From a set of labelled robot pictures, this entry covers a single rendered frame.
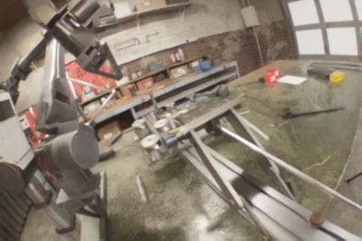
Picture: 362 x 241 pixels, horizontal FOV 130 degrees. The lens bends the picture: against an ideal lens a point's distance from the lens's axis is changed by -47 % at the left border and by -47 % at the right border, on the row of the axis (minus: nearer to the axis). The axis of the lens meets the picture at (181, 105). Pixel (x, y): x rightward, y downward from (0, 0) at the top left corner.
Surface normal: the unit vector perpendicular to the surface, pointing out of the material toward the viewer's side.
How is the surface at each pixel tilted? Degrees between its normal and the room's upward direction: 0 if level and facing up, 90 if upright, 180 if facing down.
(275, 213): 0
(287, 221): 0
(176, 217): 0
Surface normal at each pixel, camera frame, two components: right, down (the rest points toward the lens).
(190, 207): -0.30, -0.90
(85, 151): 0.95, -0.25
